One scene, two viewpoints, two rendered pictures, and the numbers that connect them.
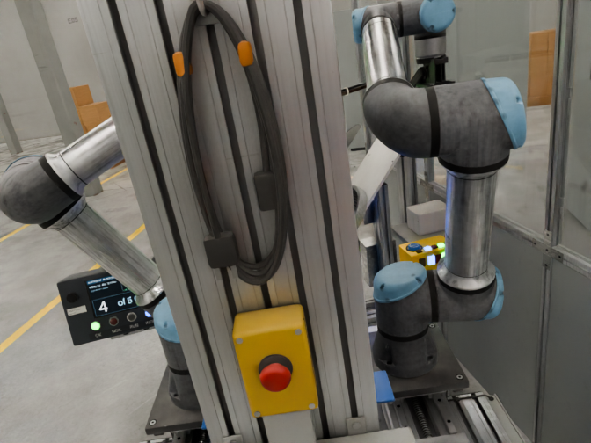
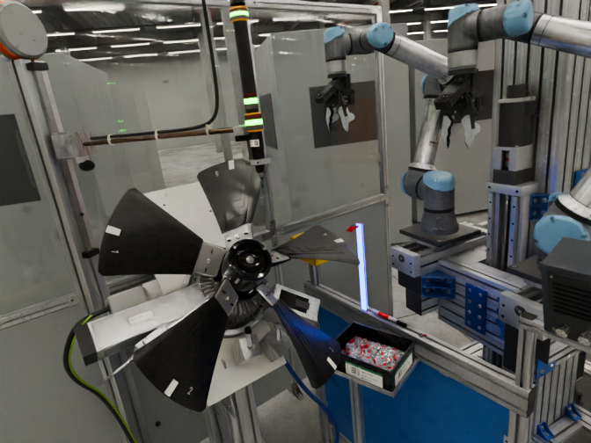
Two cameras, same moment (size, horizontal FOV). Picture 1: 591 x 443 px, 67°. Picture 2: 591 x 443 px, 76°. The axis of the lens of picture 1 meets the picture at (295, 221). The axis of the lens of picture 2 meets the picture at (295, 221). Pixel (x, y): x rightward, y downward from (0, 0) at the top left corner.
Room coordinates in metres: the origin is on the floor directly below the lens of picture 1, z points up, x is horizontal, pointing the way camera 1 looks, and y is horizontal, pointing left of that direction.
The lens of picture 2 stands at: (2.02, 0.87, 1.59)
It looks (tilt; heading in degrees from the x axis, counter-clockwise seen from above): 17 degrees down; 245
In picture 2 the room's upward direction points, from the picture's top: 7 degrees counter-clockwise
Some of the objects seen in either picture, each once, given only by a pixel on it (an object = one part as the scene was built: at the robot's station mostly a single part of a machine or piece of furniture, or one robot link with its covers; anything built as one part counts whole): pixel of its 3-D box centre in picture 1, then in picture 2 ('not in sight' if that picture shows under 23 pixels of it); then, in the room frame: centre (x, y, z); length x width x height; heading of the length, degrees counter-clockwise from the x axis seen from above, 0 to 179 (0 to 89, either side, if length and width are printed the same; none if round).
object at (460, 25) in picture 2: not in sight; (463, 29); (1.10, 0.10, 1.73); 0.09 x 0.08 x 0.11; 111
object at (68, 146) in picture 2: not in sight; (72, 145); (2.09, -0.52, 1.54); 0.10 x 0.07 x 0.09; 134
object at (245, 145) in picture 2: not in sight; (253, 144); (1.66, -0.08, 1.50); 0.09 x 0.07 x 0.10; 134
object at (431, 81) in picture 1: (433, 81); (339, 90); (1.17, -0.40, 1.62); 0.09 x 0.08 x 0.12; 9
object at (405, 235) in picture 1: (430, 236); not in sight; (1.86, -0.60, 0.85); 0.36 x 0.24 x 0.03; 9
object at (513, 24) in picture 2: not in sight; (507, 21); (1.05, 0.18, 1.73); 0.11 x 0.11 x 0.08; 21
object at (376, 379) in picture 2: not in sight; (370, 354); (1.44, 0.06, 0.85); 0.22 x 0.17 x 0.07; 114
